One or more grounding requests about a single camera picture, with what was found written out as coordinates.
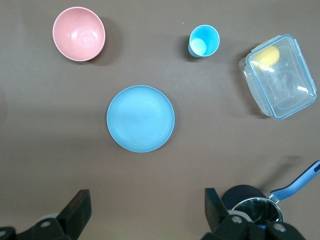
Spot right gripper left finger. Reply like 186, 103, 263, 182
0, 189, 92, 240

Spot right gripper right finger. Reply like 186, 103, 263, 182
200, 187, 307, 240

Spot blue plate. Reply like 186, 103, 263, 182
106, 85, 176, 153

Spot brown table cover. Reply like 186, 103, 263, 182
0, 0, 320, 240

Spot clear plastic container blue seal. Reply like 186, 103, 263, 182
238, 34, 318, 121

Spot yellow orange fruit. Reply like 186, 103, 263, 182
250, 45, 281, 72

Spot blue cup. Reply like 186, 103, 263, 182
187, 24, 221, 59

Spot pink bowl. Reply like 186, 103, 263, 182
52, 6, 106, 62

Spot black saucepan blue handle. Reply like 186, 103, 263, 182
221, 160, 320, 230

